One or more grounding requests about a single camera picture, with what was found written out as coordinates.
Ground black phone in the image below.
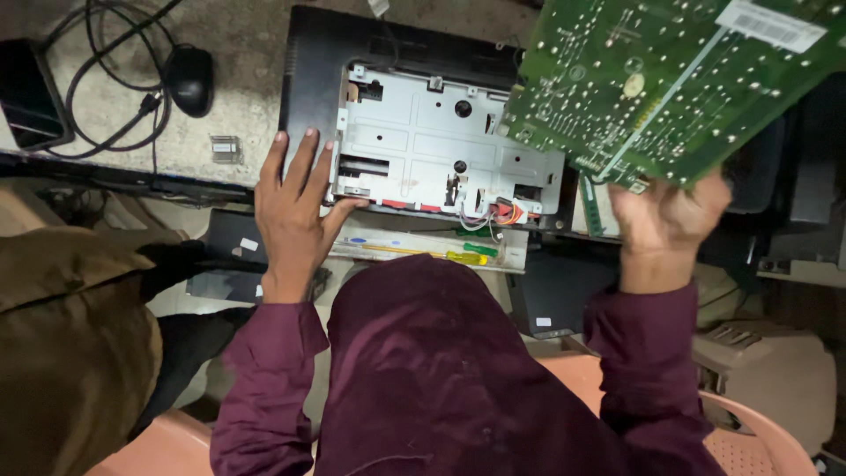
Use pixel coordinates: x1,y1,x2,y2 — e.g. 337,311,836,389
0,38,75,152

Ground black computer mouse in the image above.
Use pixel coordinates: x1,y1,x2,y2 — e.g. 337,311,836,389
163,44,215,119

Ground green circuit board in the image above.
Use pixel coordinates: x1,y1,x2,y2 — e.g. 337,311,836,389
496,0,846,194

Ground person's maroon clothed body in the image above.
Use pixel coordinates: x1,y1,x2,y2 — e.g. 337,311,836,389
315,254,632,476

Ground green memory stick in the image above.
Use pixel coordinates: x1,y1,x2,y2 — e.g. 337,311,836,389
579,175,606,238

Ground grey metal chassis plate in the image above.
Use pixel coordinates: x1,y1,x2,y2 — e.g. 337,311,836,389
329,63,567,217

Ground small clear plastic piece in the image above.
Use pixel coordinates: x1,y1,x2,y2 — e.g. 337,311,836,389
210,135,245,165

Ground heap of black monitors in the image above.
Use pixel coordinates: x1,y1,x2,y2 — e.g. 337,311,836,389
699,71,846,289

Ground pink plastic chair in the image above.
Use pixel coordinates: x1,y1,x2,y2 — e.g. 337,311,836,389
85,350,820,476

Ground person's right hand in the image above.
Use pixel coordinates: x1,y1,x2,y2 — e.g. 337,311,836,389
607,168,733,265

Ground flat black device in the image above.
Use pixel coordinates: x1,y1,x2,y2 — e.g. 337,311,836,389
186,209,333,306

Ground white tool tray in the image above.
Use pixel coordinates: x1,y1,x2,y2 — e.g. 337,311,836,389
329,219,530,275

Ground person's left hand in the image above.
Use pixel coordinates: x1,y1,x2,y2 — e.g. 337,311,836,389
254,128,369,281

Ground coloured wire bundle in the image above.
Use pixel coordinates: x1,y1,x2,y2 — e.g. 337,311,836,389
459,197,542,243

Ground black cable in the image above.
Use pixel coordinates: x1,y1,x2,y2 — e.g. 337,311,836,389
38,0,187,174

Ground yellow screwdriver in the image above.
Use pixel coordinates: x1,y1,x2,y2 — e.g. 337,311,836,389
332,241,489,267

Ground black monitor back cover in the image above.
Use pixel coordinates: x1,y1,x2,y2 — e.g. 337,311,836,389
278,5,571,232

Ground beige printer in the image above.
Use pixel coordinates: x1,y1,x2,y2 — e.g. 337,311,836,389
690,320,838,458

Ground black box with white sticker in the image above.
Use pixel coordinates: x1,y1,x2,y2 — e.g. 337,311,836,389
508,246,623,341

